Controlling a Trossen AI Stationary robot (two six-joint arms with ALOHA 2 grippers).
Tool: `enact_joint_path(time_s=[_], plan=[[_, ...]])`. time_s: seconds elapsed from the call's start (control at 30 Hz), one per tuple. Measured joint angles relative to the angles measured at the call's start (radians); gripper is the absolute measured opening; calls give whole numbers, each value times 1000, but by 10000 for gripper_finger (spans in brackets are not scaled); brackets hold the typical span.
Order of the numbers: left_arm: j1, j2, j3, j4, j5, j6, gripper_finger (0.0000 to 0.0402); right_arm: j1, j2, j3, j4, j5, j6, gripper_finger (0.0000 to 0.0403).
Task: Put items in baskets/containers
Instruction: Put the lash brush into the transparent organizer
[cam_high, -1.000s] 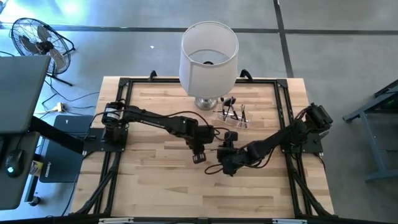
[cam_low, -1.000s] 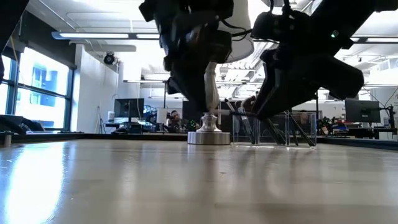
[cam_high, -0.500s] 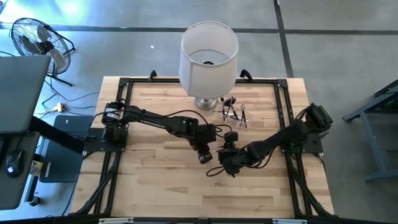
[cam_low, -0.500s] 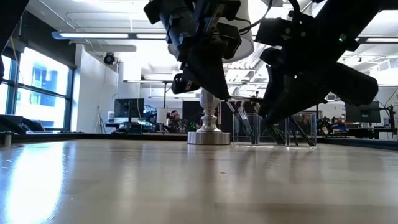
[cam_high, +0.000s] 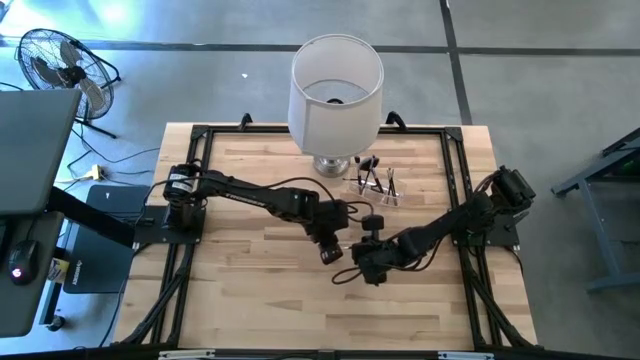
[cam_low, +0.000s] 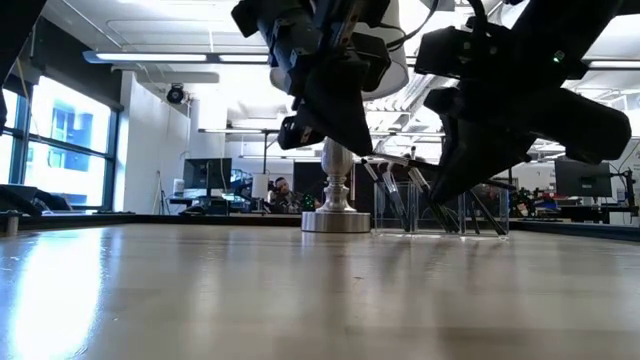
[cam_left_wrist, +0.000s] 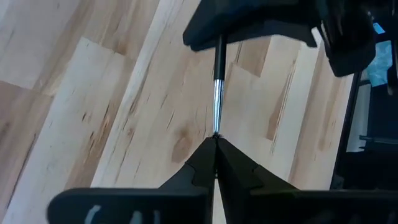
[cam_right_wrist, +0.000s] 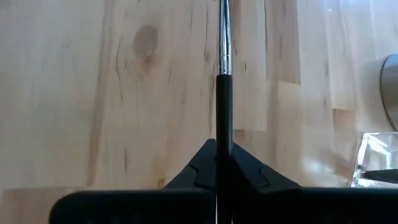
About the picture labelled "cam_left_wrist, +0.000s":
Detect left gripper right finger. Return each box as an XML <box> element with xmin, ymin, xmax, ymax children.
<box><xmin>217</xmin><ymin>138</ymin><xmax>398</xmax><ymax>224</ymax></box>

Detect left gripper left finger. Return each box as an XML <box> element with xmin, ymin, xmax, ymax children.
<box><xmin>46</xmin><ymin>137</ymin><xmax>218</xmax><ymax>224</ymax></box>

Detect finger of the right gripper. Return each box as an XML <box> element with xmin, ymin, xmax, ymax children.
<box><xmin>182</xmin><ymin>19</ymin><xmax>318</xmax><ymax>52</ymax></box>
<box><xmin>186</xmin><ymin>0</ymin><xmax>315</xmax><ymax>35</ymax></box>

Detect black spoolie brow brush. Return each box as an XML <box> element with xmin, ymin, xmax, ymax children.
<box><xmin>212</xmin><ymin>33</ymin><xmax>228</xmax><ymax>139</ymax></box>

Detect light blue plastic sheet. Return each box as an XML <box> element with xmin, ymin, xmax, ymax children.
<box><xmin>364</xmin><ymin>22</ymin><xmax>394</xmax><ymax>88</ymax></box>

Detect black aluminium table frame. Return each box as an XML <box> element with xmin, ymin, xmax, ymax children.
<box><xmin>330</xmin><ymin>71</ymin><xmax>398</xmax><ymax>191</ymax></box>

